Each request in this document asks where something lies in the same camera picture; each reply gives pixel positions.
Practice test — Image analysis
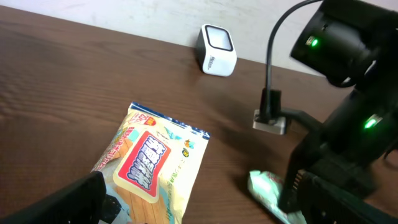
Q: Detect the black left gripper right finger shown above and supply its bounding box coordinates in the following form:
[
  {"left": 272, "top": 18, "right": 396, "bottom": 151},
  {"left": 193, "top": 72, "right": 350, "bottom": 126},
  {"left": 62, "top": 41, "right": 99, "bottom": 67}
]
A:
[{"left": 297, "top": 170, "right": 397, "bottom": 224}]

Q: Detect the yellow snack bag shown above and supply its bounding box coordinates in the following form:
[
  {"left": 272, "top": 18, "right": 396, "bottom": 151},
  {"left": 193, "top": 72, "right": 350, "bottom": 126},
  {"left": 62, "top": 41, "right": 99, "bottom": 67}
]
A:
[{"left": 93, "top": 102, "right": 210, "bottom": 223}]

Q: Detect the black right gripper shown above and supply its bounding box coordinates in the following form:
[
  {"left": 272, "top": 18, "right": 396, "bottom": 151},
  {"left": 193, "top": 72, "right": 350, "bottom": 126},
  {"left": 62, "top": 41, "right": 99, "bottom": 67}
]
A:
[{"left": 278, "top": 85, "right": 397, "bottom": 213}]

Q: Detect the teal small snack packet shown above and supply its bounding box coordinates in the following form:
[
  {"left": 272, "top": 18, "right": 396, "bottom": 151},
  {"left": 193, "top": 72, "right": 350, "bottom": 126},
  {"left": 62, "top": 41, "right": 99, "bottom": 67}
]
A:
[{"left": 248, "top": 170, "right": 307, "bottom": 224}]

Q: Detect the white barcode scanner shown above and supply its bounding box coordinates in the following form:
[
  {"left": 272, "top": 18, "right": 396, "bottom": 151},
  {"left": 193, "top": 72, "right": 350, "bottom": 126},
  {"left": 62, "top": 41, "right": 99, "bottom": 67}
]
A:
[{"left": 195, "top": 24, "right": 237, "bottom": 77}]

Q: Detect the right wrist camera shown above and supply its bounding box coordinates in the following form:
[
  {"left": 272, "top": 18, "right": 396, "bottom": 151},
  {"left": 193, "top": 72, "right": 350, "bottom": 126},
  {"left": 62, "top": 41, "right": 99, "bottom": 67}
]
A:
[{"left": 252, "top": 110, "right": 287, "bottom": 135}]

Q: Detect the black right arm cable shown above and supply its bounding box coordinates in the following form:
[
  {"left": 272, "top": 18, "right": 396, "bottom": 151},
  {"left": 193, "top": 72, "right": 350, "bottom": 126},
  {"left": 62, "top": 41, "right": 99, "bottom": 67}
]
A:
[{"left": 259, "top": 0, "right": 324, "bottom": 124}]

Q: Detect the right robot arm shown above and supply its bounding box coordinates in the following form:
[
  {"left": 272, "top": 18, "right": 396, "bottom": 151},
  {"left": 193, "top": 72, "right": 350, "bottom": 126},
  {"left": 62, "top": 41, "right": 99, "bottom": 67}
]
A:
[{"left": 278, "top": 1, "right": 397, "bottom": 213}]

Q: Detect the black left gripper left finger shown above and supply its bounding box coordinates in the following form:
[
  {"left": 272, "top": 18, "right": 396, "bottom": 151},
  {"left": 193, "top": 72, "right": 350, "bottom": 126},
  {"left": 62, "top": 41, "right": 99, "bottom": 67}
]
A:
[{"left": 1, "top": 171, "right": 106, "bottom": 224}]

